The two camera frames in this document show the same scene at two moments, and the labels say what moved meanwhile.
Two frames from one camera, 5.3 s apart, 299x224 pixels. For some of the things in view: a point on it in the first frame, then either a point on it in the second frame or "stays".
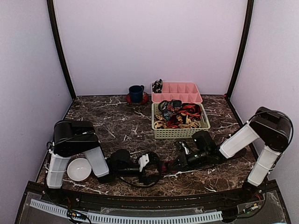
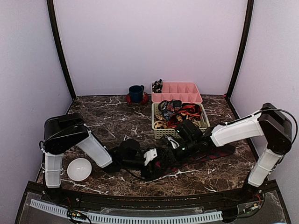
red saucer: [145, 99] stays
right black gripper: [185, 164] -> [171, 154]
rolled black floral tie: [157, 86] stays
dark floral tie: [169, 108] stays
